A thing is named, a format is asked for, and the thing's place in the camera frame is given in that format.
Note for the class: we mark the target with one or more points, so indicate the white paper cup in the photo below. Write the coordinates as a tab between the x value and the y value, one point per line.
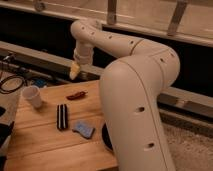
32	95

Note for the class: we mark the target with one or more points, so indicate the black white striped eraser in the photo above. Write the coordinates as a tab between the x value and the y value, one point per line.
62	117

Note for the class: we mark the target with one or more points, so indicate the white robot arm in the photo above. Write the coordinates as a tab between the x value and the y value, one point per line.
129	88

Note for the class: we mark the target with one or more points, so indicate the yellowish wedge end tool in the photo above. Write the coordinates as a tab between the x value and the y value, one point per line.
74	70

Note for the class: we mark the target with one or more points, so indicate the black round plate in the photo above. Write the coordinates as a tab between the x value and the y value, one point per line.
106	138

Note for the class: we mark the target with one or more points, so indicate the red chili pepper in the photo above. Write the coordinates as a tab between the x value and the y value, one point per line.
77	95

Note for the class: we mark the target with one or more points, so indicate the black object at left edge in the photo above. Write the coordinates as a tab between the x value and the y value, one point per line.
5	131

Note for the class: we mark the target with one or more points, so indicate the blue sponge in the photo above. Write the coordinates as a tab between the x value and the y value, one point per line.
84	129

